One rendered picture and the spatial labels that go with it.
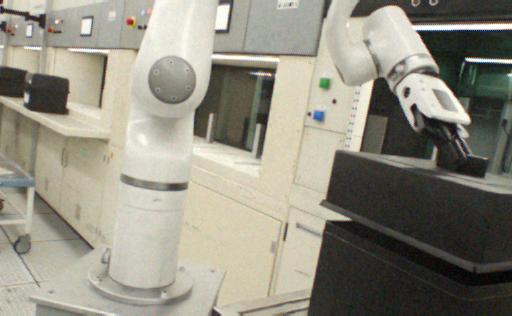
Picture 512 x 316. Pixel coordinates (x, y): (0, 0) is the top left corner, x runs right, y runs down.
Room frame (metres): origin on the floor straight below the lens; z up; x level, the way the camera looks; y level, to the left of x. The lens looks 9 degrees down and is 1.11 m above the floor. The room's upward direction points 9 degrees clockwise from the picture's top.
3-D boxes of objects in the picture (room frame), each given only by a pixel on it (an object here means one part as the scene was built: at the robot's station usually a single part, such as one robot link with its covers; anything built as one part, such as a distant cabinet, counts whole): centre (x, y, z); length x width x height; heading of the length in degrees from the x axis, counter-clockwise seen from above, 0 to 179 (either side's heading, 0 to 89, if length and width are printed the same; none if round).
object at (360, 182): (0.72, -0.35, 1.02); 0.29 x 0.29 x 0.13; 31
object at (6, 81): (4.21, 2.17, 0.93); 0.30 x 0.28 x 0.26; 42
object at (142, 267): (0.79, 0.13, 0.85); 0.19 x 0.19 x 0.18
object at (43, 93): (3.28, 1.42, 0.93); 0.30 x 0.28 x 0.26; 36
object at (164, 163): (0.82, 0.14, 1.07); 0.19 x 0.12 x 0.24; 13
